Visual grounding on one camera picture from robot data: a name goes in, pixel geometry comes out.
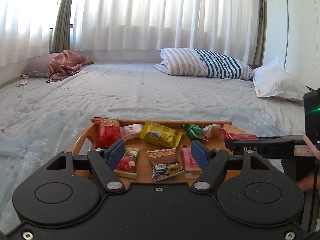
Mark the green wasabi peas packet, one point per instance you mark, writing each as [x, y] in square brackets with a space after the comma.
[194, 132]

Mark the purple pillow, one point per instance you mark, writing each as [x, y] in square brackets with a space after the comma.
[39, 66]

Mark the white pink pastry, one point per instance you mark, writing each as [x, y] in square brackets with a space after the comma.
[131, 131]

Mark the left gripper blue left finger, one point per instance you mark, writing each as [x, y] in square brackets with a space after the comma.
[111, 155]

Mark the striped pillow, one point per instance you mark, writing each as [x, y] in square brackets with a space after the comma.
[202, 63]

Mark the person's right hand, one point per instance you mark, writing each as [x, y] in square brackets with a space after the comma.
[306, 183]

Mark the pink crumpled blanket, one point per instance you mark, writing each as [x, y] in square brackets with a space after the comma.
[65, 64]

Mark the gripper camera display unit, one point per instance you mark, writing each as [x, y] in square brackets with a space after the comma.
[311, 109]

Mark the large red nut snack bag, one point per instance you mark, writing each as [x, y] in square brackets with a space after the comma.
[108, 131]

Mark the white sheer curtain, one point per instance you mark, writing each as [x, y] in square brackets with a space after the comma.
[226, 26]

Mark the red wafer bar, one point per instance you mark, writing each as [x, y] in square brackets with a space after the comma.
[191, 169]

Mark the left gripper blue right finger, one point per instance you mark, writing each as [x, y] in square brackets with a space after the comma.
[204, 156]

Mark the yellow snack bag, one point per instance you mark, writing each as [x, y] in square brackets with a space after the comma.
[160, 135]

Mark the right green drape curtain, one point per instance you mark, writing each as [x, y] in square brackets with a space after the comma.
[261, 36]

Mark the white pillow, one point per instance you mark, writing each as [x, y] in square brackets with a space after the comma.
[273, 81]

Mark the grey bed sheet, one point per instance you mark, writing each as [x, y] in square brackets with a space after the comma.
[138, 91]

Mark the black white peanut snack packet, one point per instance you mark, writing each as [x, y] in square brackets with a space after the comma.
[164, 164]

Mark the wooden serving tray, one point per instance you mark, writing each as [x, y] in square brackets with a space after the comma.
[143, 167]

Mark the gold red candy packet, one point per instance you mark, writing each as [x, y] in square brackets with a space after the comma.
[127, 165]

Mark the green drape curtain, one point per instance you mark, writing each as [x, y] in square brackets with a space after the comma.
[61, 32]
[261, 36]

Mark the clear red cake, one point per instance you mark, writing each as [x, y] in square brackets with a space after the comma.
[213, 130]

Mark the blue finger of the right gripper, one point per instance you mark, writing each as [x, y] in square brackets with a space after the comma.
[269, 138]

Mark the red Biscoff biscuit packet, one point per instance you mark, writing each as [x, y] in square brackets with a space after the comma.
[238, 136]

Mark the small white object on bed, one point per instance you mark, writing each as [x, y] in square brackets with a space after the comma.
[21, 83]

